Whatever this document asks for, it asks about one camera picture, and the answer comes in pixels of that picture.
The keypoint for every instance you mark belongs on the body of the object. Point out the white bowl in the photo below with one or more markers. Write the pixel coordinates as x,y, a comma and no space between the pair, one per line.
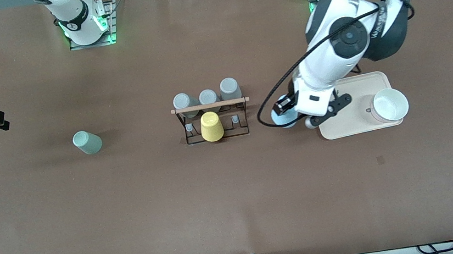
390,105

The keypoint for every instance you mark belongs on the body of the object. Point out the light blue cup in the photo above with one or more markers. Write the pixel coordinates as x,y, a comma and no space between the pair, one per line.
282,120

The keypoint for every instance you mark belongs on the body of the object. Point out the pale green cup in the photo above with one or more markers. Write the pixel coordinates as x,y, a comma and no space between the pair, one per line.
88,143

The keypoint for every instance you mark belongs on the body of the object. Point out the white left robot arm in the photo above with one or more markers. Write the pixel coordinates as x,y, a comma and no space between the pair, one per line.
328,16

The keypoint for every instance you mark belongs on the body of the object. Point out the grey cup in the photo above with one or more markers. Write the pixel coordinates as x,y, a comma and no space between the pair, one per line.
229,87
182,101
208,96

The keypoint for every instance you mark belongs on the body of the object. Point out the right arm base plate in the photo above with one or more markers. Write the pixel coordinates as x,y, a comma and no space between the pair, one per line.
111,21

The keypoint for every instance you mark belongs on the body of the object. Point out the beige rectangular tray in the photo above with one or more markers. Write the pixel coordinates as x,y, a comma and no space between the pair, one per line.
356,122

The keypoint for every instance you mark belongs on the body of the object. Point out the yellow cup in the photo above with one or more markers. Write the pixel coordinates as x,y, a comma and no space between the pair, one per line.
211,126

